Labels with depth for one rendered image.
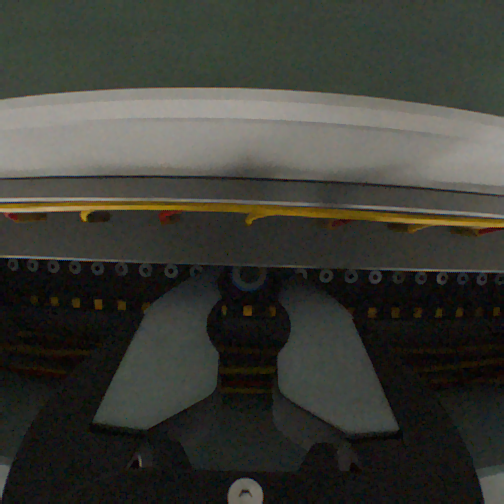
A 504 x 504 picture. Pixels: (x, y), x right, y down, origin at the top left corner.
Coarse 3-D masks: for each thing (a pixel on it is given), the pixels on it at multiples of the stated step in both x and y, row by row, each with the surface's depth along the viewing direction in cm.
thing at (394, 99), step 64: (0, 0) 2; (64, 0) 2; (128, 0) 2; (192, 0) 2; (256, 0) 2; (320, 0) 2; (384, 0) 2; (448, 0) 2; (0, 64) 2; (64, 64) 2; (128, 64) 2; (192, 64) 2; (256, 64) 2; (320, 64) 2; (384, 64) 2; (448, 64) 2; (0, 128) 3; (64, 128) 3; (128, 128) 3; (192, 128) 3; (256, 128) 3; (320, 128) 3; (384, 128) 3; (448, 128) 3
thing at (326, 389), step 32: (288, 288) 10; (320, 288) 10; (288, 320) 9; (320, 320) 9; (288, 352) 8; (320, 352) 8; (352, 352) 8; (288, 384) 7; (320, 384) 7; (352, 384) 7; (288, 416) 7; (320, 416) 6; (352, 416) 6; (384, 416) 6
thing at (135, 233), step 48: (0, 240) 8; (48, 240) 8; (96, 240) 8; (144, 240) 8; (192, 240) 8; (240, 240) 8; (288, 240) 8; (336, 240) 8; (384, 240) 8; (432, 240) 8; (480, 240) 8
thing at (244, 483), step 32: (160, 448) 5; (320, 448) 5; (96, 480) 4; (128, 480) 4; (160, 480) 4; (192, 480) 4; (224, 480) 4; (256, 480) 4; (288, 480) 4; (320, 480) 4; (352, 480) 4; (384, 480) 4
